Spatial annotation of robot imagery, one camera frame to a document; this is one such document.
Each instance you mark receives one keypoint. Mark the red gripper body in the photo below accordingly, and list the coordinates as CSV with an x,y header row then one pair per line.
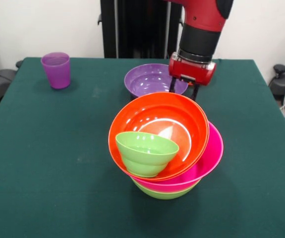
x,y
194,73

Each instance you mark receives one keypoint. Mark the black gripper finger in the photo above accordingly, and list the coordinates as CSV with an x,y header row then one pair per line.
x,y
173,85
195,91

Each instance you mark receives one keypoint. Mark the purple bowl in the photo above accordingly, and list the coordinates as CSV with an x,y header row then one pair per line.
x,y
147,79

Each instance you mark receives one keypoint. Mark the large orange bowl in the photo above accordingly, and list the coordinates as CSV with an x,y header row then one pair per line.
x,y
208,134
157,109

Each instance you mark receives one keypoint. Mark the large pink bowl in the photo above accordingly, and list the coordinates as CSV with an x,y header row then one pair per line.
x,y
211,148

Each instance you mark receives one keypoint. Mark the small green bowl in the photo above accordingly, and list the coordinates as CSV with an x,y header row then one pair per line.
x,y
142,153

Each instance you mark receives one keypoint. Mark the large green bowl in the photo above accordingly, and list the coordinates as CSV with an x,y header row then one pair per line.
x,y
167,194

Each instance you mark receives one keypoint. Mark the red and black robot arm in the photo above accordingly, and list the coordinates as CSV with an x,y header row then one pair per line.
x,y
201,24

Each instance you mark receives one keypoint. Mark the purple cup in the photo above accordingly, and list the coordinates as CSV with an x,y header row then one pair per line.
x,y
56,72

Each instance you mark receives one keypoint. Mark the dark green tablecloth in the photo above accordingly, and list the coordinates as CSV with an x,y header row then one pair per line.
x,y
58,161

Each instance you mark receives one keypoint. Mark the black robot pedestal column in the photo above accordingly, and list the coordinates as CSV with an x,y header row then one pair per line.
x,y
137,29

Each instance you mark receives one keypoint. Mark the gray pedestal leg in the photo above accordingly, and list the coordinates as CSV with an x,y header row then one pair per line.
x,y
284,81
1,79

